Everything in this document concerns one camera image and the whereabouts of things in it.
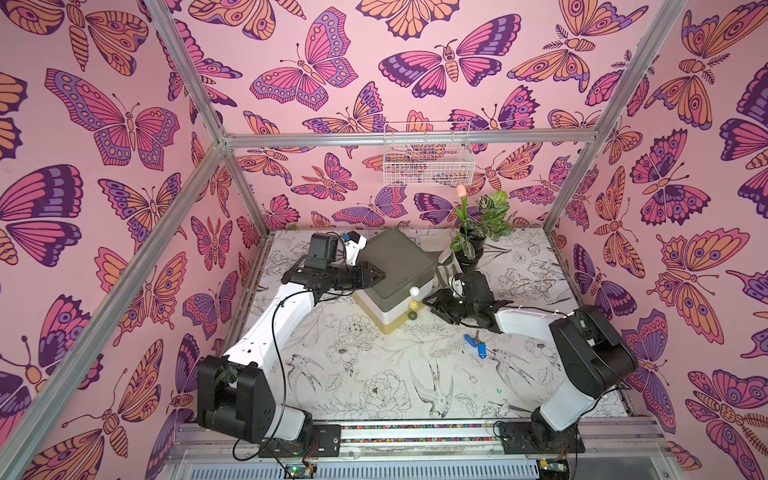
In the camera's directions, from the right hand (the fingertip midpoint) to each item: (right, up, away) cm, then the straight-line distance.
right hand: (420, 307), depth 90 cm
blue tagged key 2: (+19, -13, 0) cm, 23 cm away
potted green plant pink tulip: (+21, +25, -3) cm, 33 cm away
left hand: (-11, +11, -11) cm, 19 cm away
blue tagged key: (+16, -10, 0) cm, 19 cm away
